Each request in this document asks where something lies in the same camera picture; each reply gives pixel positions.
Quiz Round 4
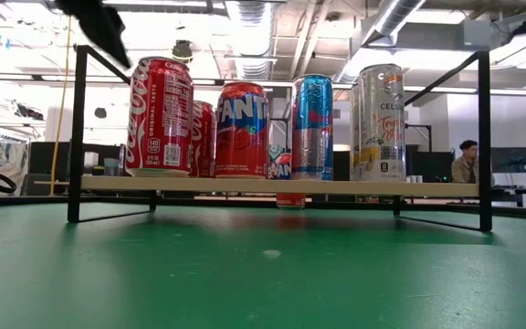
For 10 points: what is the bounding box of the red Coca-Cola can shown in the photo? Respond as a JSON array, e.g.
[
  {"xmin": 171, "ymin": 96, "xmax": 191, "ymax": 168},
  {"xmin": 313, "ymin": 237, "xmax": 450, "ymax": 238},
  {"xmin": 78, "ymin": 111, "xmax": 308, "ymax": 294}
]
[
  {"xmin": 124, "ymin": 56, "xmax": 195, "ymax": 178},
  {"xmin": 194, "ymin": 100, "xmax": 217, "ymax": 179}
]

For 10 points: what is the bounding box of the blue silver Red Bull can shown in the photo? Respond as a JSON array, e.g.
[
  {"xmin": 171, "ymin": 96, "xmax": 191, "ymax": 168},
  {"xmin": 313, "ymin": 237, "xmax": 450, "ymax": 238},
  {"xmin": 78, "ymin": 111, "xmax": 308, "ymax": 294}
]
[{"xmin": 290, "ymin": 73, "xmax": 334, "ymax": 182}]

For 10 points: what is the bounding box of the green table mat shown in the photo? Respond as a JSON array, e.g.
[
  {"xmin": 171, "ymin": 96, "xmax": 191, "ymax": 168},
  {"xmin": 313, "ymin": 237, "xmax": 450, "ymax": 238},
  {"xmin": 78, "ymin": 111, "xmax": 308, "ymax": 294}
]
[{"xmin": 0, "ymin": 200, "xmax": 526, "ymax": 329}]

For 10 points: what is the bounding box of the black computer monitor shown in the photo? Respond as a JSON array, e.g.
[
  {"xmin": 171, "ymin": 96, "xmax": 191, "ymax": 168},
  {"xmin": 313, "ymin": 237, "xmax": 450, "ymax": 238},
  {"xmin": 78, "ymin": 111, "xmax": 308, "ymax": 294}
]
[
  {"xmin": 410, "ymin": 150, "xmax": 457, "ymax": 184},
  {"xmin": 489, "ymin": 146, "xmax": 526, "ymax": 175}
]

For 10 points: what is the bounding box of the person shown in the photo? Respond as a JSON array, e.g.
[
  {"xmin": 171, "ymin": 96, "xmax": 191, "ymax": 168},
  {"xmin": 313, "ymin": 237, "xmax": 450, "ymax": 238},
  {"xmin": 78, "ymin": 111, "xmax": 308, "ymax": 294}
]
[{"xmin": 450, "ymin": 139, "xmax": 483, "ymax": 185}]

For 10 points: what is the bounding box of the black desk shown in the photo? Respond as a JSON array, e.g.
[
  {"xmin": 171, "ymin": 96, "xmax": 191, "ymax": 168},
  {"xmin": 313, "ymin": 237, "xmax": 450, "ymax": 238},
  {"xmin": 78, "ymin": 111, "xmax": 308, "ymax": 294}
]
[{"xmin": 466, "ymin": 184, "xmax": 526, "ymax": 207}]

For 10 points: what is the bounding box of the yellow cable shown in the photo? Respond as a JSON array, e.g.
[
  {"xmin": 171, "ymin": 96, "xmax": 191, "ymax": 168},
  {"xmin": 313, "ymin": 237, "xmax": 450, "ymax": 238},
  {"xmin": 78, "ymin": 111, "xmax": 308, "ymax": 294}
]
[{"xmin": 48, "ymin": 0, "xmax": 75, "ymax": 197}]

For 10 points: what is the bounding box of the black dome ceiling camera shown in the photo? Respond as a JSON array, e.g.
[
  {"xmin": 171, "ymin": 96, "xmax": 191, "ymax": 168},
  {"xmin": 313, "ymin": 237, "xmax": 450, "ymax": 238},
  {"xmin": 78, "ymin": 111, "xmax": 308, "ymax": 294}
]
[{"xmin": 172, "ymin": 39, "xmax": 195, "ymax": 65}]

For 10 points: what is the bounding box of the silver corrugated duct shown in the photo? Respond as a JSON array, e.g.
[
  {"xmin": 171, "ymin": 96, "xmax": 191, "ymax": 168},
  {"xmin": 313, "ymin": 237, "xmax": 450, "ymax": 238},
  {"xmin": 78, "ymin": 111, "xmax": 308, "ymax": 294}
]
[{"xmin": 224, "ymin": 0, "xmax": 277, "ymax": 82}]

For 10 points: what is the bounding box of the wooden shelf with black frame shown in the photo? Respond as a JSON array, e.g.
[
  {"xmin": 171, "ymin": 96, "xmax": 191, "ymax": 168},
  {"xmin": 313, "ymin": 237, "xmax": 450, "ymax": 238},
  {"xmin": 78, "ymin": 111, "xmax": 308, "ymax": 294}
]
[{"xmin": 66, "ymin": 44, "xmax": 493, "ymax": 233}]

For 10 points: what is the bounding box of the black metal rack frame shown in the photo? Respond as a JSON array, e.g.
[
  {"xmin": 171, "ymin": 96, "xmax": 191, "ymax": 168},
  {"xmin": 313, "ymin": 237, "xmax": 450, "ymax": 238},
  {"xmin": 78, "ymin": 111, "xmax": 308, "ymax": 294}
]
[{"xmin": 404, "ymin": 122, "xmax": 433, "ymax": 153}]

